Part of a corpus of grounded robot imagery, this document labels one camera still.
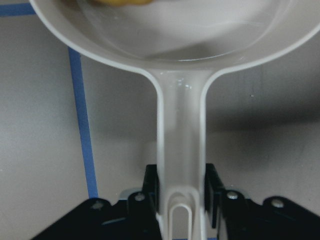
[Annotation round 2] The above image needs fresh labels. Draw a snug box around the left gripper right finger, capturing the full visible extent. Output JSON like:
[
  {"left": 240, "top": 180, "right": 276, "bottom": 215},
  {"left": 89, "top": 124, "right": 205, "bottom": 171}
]
[{"left": 204, "top": 163, "right": 320, "bottom": 240}]

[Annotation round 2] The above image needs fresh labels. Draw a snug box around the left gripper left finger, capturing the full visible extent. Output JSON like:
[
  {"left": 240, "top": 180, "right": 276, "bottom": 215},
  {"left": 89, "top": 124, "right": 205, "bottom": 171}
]
[{"left": 34, "top": 164, "right": 160, "bottom": 240}]

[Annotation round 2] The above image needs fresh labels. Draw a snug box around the beige dustpan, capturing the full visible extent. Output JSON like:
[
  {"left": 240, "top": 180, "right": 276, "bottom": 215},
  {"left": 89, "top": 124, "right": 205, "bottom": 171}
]
[{"left": 31, "top": 0, "right": 320, "bottom": 240}]

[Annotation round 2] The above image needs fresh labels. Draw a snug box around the toy croissant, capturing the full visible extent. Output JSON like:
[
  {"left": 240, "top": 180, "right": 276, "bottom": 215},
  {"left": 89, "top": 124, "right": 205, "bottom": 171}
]
[{"left": 94, "top": 0, "right": 153, "bottom": 7}]

